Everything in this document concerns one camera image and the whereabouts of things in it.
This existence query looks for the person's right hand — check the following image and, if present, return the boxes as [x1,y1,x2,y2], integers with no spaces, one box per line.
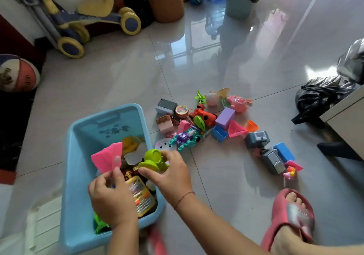
[138,149,195,208]

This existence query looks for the person's left hand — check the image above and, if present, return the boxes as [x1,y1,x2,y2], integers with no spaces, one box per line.
[88,155,139,230]

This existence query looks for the yellow toy phone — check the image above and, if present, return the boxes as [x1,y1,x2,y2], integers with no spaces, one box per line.
[125,175,157,218]

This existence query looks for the green ring lizard toy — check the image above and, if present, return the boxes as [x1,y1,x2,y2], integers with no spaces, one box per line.
[93,212,111,235]

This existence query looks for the lime green toy scoop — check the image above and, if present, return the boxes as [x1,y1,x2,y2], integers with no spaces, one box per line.
[138,148,171,174]

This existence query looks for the blue plastic storage bin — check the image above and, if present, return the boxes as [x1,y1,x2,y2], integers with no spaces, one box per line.
[59,103,167,255]

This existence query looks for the white bunny toy board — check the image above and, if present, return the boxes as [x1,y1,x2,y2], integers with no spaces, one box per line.
[154,138,177,151]

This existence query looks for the teal purple toy robot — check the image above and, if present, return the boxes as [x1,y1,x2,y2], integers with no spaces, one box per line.
[168,128,204,152]

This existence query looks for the pink house-shaped toy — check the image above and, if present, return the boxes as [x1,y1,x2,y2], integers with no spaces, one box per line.
[177,120,193,134]

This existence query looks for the yellow duck toy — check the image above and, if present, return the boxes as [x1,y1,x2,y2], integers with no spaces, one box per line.
[121,135,146,156]

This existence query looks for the green oval toy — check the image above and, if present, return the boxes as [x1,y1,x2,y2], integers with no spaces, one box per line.
[193,115,206,133]

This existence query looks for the round colourful toy drum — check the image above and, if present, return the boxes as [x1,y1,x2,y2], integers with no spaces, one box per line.
[174,105,190,120]

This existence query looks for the red toy camera robot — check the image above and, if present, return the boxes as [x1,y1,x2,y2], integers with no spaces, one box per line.
[188,104,218,127]

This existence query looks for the white plastic lid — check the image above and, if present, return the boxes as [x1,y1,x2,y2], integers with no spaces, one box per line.
[25,195,108,255]

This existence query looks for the grey toothed toy block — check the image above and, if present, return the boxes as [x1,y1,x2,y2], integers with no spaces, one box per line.
[155,98,179,117]

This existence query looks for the purple foam block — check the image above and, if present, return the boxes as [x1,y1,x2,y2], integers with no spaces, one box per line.
[215,107,236,131]

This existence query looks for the green toy airplane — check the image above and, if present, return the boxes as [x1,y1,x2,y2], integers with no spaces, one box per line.
[194,90,207,105]

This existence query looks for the round pink pig toy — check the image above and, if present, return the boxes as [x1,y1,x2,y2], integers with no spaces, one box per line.
[205,91,220,107]

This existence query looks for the blue-grey toy appliance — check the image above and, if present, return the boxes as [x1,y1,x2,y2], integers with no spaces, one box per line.
[244,131,271,150]

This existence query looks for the pink pig toy pot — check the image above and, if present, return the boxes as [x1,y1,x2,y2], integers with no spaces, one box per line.
[226,94,253,113]

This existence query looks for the grey toy refrigerator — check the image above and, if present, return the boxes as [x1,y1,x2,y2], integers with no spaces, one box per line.
[260,147,286,176]

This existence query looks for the blue toy block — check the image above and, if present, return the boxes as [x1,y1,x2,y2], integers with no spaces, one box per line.
[273,142,296,163]

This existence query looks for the small pink yellow toy figure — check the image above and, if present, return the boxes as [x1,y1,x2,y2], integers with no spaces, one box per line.
[283,166,297,181]

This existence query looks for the person's right forearm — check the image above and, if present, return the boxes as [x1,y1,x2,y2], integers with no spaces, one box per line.
[173,192,273,255]

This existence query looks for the pink left slipper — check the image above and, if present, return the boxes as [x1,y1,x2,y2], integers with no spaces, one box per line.
[139,225,168,255]

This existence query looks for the pink slipper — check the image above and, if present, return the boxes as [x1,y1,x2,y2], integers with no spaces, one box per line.
[139,225,168,255]
[260,188,315,252]

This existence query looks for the pink right slipper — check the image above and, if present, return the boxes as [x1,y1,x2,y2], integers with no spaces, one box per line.
[260,188,315,252]

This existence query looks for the striped basketball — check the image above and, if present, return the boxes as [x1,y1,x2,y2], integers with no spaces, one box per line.
[0,54,41,93]

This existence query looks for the yellow blue ride-on bike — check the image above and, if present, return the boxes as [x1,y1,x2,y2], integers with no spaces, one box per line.
[31,0,142,59]

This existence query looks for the black plastic bag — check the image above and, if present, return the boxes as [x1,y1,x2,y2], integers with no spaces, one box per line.
[291,38,364,126]

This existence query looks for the black furniture foot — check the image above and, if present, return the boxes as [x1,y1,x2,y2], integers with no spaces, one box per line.
[316,141,362,161]

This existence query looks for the brown round stool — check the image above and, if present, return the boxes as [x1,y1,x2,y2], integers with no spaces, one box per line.
[146,0,185,24]

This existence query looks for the black shopping bag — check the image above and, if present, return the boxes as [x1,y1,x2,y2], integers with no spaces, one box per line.
[122,0,155,29]

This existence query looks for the beige cabinet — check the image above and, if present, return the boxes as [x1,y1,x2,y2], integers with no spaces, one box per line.
[319,84,364,161]

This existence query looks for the grey padded poles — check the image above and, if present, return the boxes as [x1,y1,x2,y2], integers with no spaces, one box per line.
[0,0,62,53]

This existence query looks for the thin wrist bracelet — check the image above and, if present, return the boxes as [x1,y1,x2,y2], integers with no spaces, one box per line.
[173,190,196,210]

